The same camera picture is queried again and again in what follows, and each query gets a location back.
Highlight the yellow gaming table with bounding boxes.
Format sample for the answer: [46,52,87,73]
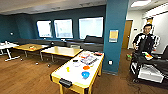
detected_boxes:
[49,49,105,94]

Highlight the red game box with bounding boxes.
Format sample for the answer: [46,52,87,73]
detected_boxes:
[79,51,92,59]

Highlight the grey chair back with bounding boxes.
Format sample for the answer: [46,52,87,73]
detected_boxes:
[70,44,81,49]

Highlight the dark bench cushion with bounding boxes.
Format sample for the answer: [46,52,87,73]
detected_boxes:
[83,34,104,45]

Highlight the colourful snack packets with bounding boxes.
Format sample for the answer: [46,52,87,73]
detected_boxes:
[80,55,98,66]

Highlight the small red game piece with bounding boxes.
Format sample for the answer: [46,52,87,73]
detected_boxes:
[93,51,103,57]

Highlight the yellow wooden table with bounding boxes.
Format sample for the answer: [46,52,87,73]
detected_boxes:
[39,45,84,63]
[12,43,50,58]

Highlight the brown wooden door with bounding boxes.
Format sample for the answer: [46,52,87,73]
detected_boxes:
[121,19,134,50]

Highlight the black wheeled cart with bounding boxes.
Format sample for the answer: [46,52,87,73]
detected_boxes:
[129,44,168,84]

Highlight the person in dark shirt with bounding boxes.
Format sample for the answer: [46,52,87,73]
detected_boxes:
[132,22,162,54]

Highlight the white cart box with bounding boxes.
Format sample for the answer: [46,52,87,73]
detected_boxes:
[138,64,165,84]

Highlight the rectangular ceiling light panel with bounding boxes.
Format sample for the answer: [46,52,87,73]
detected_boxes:
[130,0,153,8]

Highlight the small white table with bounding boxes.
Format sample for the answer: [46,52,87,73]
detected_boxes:
[0,41,20,62]

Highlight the black laptop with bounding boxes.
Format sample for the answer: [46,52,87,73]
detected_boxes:
[160,44,168,60]

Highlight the bright wall window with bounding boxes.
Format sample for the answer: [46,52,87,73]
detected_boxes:
[78,16,105,40]
[53,18,74,40]
[35,19,54,39]

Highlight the dark wall bench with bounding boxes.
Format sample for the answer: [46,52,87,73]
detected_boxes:
[14,37,104,52]

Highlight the yellow wall sign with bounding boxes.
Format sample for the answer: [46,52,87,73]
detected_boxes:
[108,29,120,43]

